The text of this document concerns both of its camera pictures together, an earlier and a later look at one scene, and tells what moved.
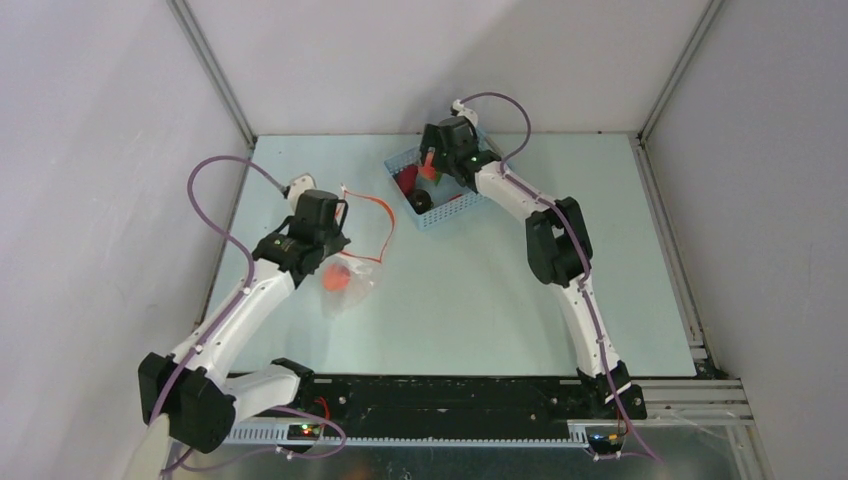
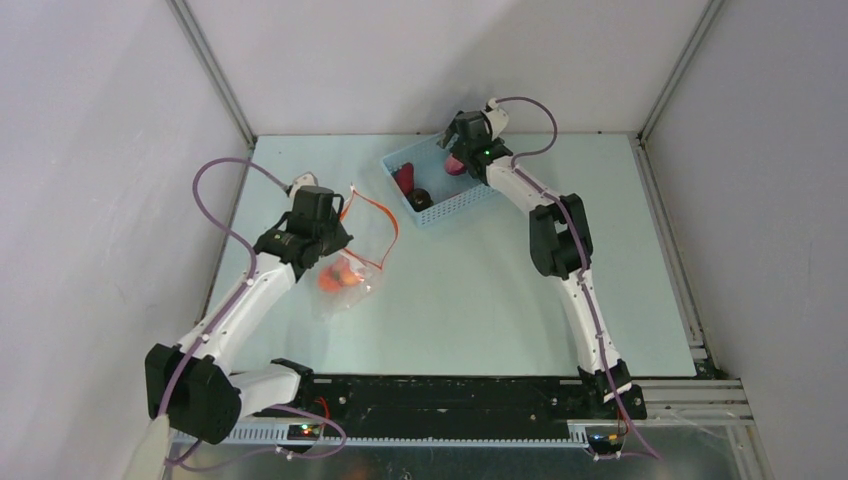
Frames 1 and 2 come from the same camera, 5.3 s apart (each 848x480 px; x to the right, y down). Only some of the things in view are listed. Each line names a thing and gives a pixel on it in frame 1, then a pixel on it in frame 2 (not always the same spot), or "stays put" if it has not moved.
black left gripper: x=338 y=241 stays put
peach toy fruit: x=336 y=277 stays put
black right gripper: x=429 y=159 to x=452 y=137
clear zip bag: x=348 y=278 stays put
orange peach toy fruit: x=428 y=171 to x=345 y=274
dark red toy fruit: x=406 y=177 stays put
